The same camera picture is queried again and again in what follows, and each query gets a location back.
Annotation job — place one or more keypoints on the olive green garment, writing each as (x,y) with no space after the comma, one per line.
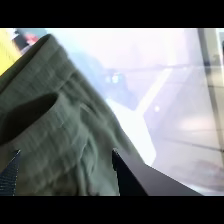
(56,116)

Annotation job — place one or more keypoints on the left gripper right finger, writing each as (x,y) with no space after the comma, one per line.
(140,181)

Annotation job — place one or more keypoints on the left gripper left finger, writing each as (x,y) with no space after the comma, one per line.
(9,176)

